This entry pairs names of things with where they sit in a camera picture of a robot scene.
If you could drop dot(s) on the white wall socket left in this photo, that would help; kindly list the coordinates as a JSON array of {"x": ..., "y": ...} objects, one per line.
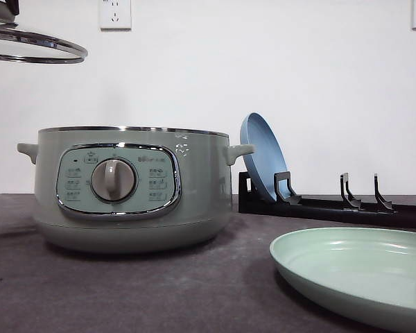
[{"x": 115, "y": 16}]

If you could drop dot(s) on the green electric steamer pot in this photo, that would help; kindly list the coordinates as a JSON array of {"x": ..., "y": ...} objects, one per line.
[{"x": 127, "y": 190}]

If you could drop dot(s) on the blue plate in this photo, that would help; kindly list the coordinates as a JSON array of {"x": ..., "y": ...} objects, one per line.
[{"x": 267, "y": 159}]

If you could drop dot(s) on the green plate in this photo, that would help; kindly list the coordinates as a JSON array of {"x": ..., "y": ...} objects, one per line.
[{"x": 368, "y": 274}]

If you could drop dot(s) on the glass steamer lid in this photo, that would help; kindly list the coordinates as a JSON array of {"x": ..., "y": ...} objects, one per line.
[{"x": 18, "y": 44}]

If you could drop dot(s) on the black plate rack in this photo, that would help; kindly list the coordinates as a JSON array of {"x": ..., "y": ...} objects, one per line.
[{"x": 349, "y": 206}]

